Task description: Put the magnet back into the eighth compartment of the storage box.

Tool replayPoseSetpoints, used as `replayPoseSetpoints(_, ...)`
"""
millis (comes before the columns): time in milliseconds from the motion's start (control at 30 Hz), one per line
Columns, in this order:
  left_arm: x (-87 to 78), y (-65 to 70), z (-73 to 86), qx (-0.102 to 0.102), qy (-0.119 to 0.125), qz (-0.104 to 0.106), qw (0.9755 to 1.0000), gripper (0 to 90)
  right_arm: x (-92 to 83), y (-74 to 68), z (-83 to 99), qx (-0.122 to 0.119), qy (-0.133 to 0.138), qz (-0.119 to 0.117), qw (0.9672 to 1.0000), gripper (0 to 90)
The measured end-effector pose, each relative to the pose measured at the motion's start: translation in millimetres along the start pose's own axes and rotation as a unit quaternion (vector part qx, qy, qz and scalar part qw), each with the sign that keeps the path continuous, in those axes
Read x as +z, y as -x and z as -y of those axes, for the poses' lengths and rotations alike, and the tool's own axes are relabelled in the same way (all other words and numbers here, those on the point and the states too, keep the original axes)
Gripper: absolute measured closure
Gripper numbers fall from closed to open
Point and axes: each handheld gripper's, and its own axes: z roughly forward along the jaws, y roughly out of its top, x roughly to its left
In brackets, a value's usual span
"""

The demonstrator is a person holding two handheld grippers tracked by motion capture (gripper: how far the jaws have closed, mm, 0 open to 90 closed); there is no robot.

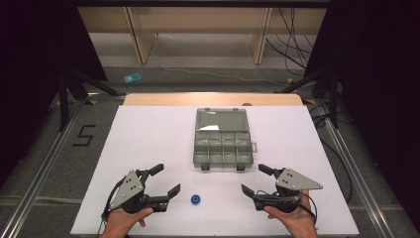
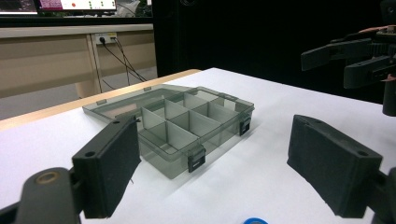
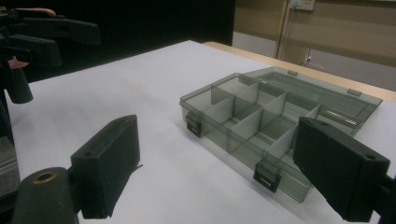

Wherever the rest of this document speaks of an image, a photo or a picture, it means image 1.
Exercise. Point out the beige wooden desk frame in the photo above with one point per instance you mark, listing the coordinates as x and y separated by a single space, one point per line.
201 20

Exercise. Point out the blue packet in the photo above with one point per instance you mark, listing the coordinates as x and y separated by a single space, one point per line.
132 78

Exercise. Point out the person's left hand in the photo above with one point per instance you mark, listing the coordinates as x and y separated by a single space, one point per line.
120 223

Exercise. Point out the yellow tape mark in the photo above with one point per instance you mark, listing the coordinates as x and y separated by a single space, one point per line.
92 102

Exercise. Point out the dark curtain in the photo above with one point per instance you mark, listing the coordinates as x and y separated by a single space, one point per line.
33 66
379 82

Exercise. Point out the person's right hand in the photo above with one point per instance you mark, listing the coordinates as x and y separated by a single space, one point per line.
297 221

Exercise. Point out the white table sheet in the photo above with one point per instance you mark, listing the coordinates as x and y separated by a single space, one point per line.
158 139

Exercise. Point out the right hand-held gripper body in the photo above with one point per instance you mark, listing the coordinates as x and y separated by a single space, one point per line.
294 180

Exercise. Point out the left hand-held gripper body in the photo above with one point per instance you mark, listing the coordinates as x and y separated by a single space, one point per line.
129 186

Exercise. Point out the aluminium floor rail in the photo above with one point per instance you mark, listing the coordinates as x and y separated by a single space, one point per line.
39 175
356 175

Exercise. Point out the clear grey compartment box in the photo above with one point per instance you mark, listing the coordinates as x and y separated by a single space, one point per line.
223 145

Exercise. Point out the small blue wheel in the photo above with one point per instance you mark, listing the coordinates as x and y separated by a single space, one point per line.
195 199

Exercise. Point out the black metal stand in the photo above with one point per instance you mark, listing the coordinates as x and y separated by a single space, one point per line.
333 99
62 99

